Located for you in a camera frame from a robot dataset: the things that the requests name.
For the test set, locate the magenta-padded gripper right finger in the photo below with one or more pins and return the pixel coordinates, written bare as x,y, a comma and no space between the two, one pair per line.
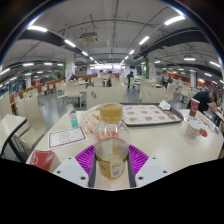
150,170

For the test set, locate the printed paper tray liner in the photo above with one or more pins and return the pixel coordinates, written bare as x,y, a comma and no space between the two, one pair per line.
146,115

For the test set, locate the person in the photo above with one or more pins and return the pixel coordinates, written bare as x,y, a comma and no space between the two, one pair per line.
130,78
201,99
100,74
110,76
165,78

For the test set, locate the white red-bordered paper sheet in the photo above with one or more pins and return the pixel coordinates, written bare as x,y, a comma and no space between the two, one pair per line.
66,137

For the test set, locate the clear plastic food bag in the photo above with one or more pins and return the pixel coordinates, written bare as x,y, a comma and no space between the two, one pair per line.
89,121

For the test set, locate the group of beige chairs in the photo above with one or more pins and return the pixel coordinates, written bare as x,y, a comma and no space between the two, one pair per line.
33,116

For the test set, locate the dark brown food tray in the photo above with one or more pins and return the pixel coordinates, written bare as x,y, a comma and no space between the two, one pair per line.
180,117

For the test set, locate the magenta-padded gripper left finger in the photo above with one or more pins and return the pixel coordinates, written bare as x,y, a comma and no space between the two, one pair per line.
71,170

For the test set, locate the white patterned mug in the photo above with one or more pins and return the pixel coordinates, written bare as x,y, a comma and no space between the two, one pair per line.
193,130

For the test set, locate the clear yellow-capped drink bottle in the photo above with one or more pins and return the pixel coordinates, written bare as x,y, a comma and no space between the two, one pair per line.
111,146

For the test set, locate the white black-edged table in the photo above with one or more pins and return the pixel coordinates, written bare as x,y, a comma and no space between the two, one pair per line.
10,125
218,115

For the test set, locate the ceiling air conditioner unit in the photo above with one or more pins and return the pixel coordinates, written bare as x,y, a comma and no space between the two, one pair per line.
88,37

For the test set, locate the small hand sanitizer bottle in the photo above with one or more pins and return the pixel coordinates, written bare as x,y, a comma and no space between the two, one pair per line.
74,120

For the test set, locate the group of ceiling lights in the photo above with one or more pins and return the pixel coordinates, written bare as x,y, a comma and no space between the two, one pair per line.
37,28

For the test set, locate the beige chair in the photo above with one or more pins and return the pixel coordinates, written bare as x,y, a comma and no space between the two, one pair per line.
153,95
106,96

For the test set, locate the crumpled white napkin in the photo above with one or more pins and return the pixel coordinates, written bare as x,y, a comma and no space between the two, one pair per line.
165,105

